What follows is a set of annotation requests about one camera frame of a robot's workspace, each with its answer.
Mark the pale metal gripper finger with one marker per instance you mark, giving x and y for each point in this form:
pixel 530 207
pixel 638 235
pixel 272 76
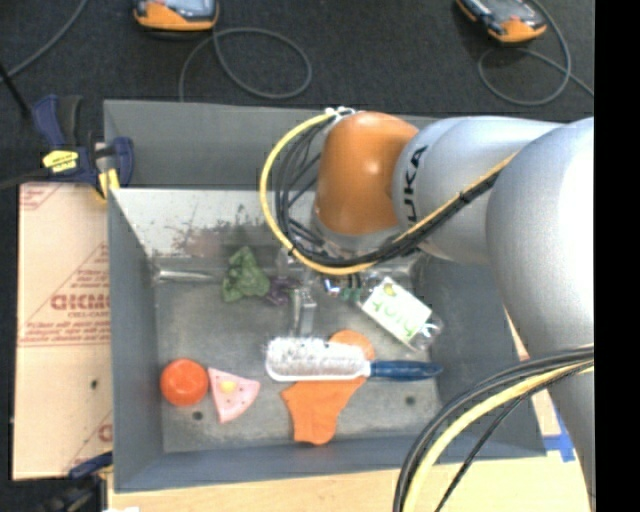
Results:
pixel 309 316
pixel 298 315

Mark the small purple toy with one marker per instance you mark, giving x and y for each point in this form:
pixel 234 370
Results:
pixel 280 292

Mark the green crumpled cloth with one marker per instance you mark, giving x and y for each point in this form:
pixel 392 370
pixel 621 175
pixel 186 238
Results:
pixel 245 277

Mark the clear plastic bottle, white label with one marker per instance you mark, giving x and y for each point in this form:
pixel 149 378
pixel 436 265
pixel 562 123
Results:
pixel 397 310

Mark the orange cloth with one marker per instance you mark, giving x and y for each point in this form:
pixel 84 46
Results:
pixel 315 410

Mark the pink triangular toy slice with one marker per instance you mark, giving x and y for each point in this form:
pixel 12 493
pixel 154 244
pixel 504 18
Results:
pixel 230 397

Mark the orange cup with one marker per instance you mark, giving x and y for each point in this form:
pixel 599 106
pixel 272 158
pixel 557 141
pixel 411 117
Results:
pixel 183 382

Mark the grey metal bin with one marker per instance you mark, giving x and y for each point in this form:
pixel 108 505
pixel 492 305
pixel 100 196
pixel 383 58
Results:
pixel 150 350

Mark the brown cardboard board, red print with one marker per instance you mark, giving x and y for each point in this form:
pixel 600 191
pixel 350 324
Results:
pixel 60 350

